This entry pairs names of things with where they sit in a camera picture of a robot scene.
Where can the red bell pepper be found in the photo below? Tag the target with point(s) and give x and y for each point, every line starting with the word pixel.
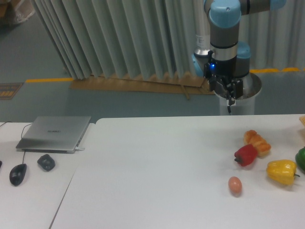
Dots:
pixel 245 155

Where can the black computer mouse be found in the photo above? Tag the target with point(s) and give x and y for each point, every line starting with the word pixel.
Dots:
pixel 17 174

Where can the orange bread loaf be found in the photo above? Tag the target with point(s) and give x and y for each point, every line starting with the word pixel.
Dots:
pixel 258 142

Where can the grey pleated curtain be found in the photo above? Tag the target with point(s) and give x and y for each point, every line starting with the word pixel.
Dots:
pixel 157 37

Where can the yellow woven basket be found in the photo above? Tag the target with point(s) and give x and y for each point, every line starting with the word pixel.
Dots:
pixel 302 120

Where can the green bell pepper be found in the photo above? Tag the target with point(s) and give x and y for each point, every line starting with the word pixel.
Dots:
pixel 300 159

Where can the brown egg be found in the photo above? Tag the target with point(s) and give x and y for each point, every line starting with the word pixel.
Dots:
pixel 235 184

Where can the silver laptop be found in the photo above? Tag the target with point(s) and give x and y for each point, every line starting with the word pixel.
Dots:
pixel 54 134

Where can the black small case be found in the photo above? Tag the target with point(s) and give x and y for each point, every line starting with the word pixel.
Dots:
pixel 46 162

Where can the brown cardboard sheet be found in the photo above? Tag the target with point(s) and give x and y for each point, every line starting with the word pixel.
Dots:
pixel 187 85

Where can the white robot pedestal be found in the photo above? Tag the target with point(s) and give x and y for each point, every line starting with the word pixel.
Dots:
pixel 245 104

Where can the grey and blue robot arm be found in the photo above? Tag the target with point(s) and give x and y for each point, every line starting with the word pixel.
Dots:
pixel 233 35

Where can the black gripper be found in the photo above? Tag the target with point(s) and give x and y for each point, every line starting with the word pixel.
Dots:
pixel 220 75

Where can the yellow bell pepper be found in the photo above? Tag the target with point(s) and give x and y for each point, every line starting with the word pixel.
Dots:
pixel 282 171

